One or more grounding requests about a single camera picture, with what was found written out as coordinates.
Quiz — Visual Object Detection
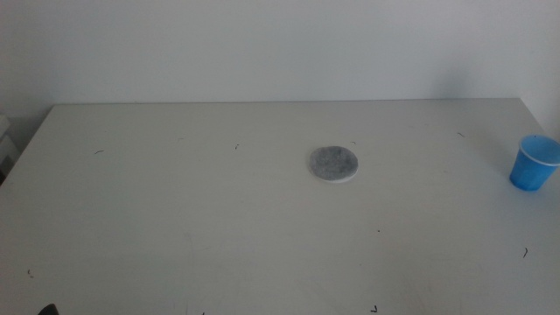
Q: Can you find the blue plastic cup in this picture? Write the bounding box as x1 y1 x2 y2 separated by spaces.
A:
508 134 560 193

